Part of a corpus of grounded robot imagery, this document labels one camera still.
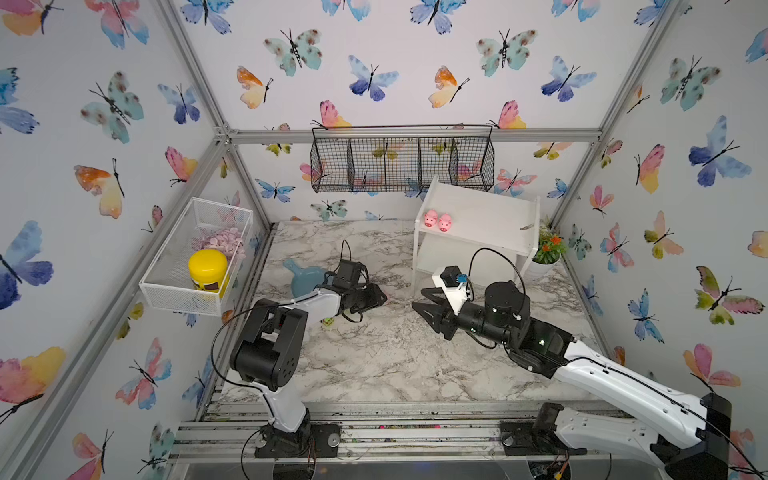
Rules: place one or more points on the white mesh wall basket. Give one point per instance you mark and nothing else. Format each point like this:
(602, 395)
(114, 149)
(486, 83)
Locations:
(167, 285)

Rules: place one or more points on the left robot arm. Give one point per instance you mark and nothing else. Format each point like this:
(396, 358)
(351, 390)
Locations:
(268, 349)

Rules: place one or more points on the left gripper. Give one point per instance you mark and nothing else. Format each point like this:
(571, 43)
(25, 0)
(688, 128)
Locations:
(374, 300)

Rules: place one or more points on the yellow lidded jar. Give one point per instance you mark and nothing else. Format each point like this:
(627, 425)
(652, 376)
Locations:
(208, 270)

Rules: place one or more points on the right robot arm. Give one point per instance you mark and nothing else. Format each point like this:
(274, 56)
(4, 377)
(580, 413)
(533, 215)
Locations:
(685, 436)

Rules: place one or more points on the teal plastic paddle plate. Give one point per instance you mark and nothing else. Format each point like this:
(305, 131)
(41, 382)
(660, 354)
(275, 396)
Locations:
(305, 279)

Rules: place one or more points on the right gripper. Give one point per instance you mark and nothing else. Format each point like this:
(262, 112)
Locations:
(443, 323)

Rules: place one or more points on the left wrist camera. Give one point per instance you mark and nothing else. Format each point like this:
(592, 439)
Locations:
(349, 275)

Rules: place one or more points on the potted plant with flowers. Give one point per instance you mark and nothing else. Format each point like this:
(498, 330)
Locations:
(551, 248)

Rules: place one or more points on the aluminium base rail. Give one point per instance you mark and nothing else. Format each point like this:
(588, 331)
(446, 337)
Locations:
(405, 435)

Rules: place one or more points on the black wire wall basket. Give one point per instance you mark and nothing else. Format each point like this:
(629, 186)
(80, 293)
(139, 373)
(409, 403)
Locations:
(406, 159)

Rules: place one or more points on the pink pig toy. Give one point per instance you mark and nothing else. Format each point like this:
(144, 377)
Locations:
(445, 223)
(430, 219)

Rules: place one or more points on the pink round chips pile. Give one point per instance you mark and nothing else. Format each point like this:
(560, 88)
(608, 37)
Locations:
(227, 241)

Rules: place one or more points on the white two-tier shelf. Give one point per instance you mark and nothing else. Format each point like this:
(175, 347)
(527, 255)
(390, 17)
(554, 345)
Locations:
(493, 237)

